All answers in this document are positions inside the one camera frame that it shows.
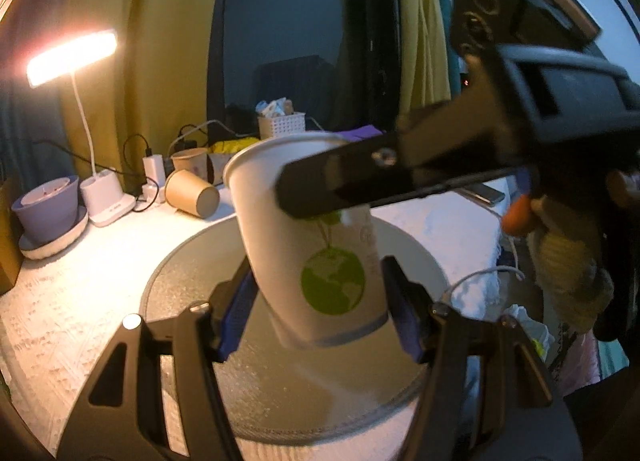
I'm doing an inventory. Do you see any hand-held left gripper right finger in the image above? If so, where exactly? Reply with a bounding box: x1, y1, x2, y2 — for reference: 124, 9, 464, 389
381, 256, 584, 461

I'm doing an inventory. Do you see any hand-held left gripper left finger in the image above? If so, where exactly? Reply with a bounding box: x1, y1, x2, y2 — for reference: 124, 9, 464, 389
57, 257, 259, 461

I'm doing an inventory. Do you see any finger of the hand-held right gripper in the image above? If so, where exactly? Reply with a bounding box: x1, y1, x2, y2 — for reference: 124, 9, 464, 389
276, 90, 532, 220

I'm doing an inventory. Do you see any white paper cup green globe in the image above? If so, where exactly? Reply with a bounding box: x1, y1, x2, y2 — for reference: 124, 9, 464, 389
222, 131, 390, 348

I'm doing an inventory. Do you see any brown paper cup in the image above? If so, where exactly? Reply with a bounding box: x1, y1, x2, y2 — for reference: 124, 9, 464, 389
171, 147, 210, 176
165, 169, 221, 218

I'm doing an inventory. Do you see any person's right hand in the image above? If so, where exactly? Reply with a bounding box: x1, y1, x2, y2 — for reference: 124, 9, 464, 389
501, 193, 616, 333

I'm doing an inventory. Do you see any purple cloth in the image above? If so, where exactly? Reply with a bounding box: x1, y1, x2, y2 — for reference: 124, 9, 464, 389
332, 125, 384, 140

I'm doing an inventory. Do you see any white plastic basket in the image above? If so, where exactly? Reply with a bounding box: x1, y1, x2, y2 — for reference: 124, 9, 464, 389
256, 98, 307, 140

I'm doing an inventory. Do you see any yellow cloth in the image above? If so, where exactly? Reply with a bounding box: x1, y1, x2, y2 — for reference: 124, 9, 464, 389
210, 137, 262, 154

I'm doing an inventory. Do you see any white crumpled bag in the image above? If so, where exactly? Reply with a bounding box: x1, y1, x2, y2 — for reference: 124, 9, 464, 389
502, 303, 557, 364

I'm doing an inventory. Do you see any smartphone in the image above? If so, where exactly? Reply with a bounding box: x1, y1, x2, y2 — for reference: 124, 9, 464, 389
457, 183, 507, 206

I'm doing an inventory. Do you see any yellow curtain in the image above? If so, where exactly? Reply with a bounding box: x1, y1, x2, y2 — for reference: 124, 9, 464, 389
59, 0, 232, 192
395, 0, 454, 108

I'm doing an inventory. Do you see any white charger block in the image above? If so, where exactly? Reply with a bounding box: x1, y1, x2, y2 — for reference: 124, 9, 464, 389
141, 154, 167, 204

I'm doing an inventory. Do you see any dark window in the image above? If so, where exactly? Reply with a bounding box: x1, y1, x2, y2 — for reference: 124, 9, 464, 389
206, 0, 401, 132

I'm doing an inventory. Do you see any white desk lamp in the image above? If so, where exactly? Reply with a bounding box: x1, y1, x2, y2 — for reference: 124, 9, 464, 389
26, 30, 137, 228

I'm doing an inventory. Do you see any pale round saucer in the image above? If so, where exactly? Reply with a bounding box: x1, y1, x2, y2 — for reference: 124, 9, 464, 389
19, 206, 91, 261

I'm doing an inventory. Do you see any pink cloth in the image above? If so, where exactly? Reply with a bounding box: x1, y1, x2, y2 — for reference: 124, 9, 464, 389
547, 326, 603, 398

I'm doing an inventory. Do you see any purple plant pot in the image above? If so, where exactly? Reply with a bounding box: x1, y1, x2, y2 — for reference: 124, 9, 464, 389
11, 176, 81, 244

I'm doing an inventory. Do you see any white charging cable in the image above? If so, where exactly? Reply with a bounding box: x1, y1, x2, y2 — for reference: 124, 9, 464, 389
439, 236, 525, 303

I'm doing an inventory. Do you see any black cable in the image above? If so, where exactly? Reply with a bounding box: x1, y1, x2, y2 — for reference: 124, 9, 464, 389
123, 133, 152, 198

